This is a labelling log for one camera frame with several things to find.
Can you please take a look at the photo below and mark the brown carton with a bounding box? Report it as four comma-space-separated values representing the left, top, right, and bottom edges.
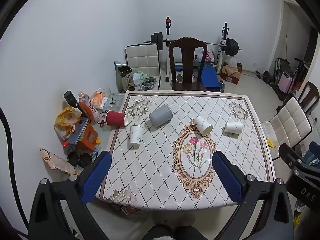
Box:
114, 61, 133, 93

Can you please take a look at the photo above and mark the black dumbbell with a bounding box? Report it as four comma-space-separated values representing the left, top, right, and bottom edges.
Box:
255, 70, 271, 83

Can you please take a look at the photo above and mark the person's left leg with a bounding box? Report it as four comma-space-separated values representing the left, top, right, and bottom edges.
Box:
146, 224, 175, 240

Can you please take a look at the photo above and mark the black barbell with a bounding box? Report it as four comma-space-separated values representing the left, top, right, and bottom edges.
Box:
144, 32, 242, 56

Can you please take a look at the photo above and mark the black round jar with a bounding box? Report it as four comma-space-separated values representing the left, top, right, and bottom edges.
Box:
78, 153, 92, 167
67, 151, 80, 166

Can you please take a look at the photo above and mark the person's leg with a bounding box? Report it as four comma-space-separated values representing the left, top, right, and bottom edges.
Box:
174, 225, 198, 240
146, 224, 175, 240

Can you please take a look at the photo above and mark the black folding cart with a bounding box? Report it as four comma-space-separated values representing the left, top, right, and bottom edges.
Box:
273, 57, 305, 92

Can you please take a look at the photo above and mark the cardboard box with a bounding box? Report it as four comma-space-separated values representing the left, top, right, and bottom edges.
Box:
221, 64, 243, 85

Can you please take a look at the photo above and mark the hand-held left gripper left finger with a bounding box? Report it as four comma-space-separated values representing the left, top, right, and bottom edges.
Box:
28, 151, 112, 240

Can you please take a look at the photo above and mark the green and white plastic bag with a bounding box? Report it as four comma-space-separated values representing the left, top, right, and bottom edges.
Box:
132, 71, 148, 86

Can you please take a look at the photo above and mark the dark wooden chair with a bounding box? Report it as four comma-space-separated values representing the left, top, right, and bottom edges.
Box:
297, 81, 320, 116
169, 37, 208, 92

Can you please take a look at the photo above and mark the grey cup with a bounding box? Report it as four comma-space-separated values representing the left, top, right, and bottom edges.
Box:
149, 104, 173, 127

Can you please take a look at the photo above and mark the person's right leg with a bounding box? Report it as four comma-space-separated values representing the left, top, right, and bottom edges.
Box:
174, 225, 198, 240

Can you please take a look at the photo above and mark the printed paper booklet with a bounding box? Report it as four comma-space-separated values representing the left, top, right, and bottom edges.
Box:
39, 147, 78, 176

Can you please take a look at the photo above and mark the clear plastic tray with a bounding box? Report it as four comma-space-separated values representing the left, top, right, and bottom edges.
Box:
103, 93, 125, 111

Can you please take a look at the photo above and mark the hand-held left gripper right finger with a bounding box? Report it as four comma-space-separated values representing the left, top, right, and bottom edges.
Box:
212, 151, 295, 240

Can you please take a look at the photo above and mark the white padded chair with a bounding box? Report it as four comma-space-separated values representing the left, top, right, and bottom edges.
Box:
260, 96, 313, 161
125, 44, 161, 91

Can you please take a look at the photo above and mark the white paper cup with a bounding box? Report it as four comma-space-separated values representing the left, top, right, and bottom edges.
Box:
128, 125, 145, 147
194, 116, 214, 137
224, 121, 243, 134

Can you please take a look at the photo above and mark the blue cloth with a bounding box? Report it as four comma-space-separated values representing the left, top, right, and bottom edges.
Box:
304, 141, 320, 167

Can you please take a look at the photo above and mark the red and white plastic bag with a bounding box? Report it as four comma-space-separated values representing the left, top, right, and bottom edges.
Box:
195, 49, 215, 64

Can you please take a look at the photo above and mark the black speaker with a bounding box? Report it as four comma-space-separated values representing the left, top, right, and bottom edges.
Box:
63, 90, 87, 117

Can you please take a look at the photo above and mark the red ribbed paper cup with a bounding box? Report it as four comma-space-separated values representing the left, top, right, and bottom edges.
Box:
105, 110, 129, 127

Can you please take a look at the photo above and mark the black cable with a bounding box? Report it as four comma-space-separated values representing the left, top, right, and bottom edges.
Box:
0, 107, 30, 238

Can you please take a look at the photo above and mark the pink suitcase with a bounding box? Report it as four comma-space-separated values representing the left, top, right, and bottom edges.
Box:
278, 71, 296, 93

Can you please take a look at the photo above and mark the orange snack bag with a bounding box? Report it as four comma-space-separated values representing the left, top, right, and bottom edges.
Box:
90, 91, 108, 109

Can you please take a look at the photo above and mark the floral printed tablecloth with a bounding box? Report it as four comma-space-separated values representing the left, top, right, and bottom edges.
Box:
99, 90, 277, 212

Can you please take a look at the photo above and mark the blue bench pad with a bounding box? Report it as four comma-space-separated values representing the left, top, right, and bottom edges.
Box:
201, 67, 222, 92

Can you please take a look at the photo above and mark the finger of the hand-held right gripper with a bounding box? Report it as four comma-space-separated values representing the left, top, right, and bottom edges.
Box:
278, 143, 305, 167

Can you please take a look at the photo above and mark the orange box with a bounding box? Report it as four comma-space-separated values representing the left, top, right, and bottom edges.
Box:
74, 124, 101, 153

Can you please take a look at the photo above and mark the white door frame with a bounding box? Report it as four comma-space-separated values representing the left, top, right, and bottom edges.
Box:
271, 0, 320, 80

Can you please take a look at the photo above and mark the yellow plastic bag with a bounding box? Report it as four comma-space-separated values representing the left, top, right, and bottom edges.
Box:
54, 106, 83, 140

